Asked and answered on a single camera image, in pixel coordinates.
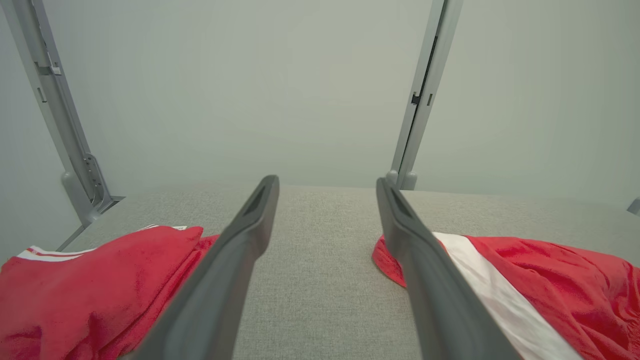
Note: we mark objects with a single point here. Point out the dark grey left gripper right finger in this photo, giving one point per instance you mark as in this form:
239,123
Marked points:
440,310

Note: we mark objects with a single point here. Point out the red shirt with white stripes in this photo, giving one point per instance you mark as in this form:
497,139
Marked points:
75,300

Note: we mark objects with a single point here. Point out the red shorts with elastic waistband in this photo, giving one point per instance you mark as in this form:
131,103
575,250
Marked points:
575,290

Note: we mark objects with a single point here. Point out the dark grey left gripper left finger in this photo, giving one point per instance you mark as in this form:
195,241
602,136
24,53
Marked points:
210,310

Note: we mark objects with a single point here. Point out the grey metal partition post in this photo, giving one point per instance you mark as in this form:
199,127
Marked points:
60,120
422,120

